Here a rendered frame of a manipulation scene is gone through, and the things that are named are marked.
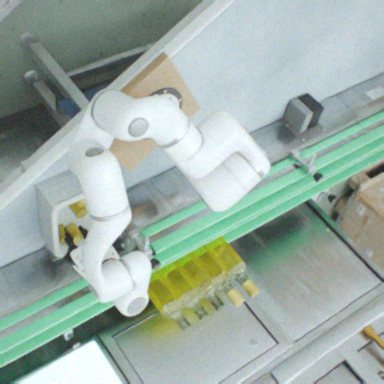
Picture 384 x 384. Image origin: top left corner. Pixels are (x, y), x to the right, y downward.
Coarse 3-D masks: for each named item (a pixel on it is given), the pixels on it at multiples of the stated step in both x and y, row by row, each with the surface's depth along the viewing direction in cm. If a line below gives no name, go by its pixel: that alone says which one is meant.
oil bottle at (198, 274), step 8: (184, 256) 168; (192, 256) 169; (184, 264) 167; (192, 264) 167; (200, 264) 167; (192, 272) 165; (200, 272) 166; (208, 272) 166; (192, 280) 164; (200, 280) 164; (208, 280) 164; (200, 288) 163; (208, 288) 163; (200, 296) 165
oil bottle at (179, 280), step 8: (176, 264) 166; (168, 272) 164; (176, 272) 164; (184, 272) 165; (168, 280) 163; (176, 280) 163; (184, 280) 163; (176, 288) 162; (184, 288) 162; (192, 288) 162; (184, 296) 160; (192, 296) 161; (184, 304) 162
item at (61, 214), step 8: (72, 200) 137; (56, 208) 136; (64, 208) 150; (56, 216) 138; (64, 216) 153; (72, 216) 155; (88, 216) 160; (56, 224) 140; (64, 224) 156; (80, 224) 158; (88, 224) 159; (56, 232) 143; (56, 240) 145; (56, 248) 148; (64, 248) 154
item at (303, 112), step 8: (304, 96) 185; (288, 104) 184; (296, 104) 182; (304, 104) 183; (312, 104) 183; (320, 104) 184; (288, 112) 186; (296, 112) 183; (304, 112) 181; (312, 112) 181; (320, 112) 184; (288, 120) 188; (296, 120) 184; (304, 120) 182; (312, 120) 185; (296, 128) 186; (304, 128) 185
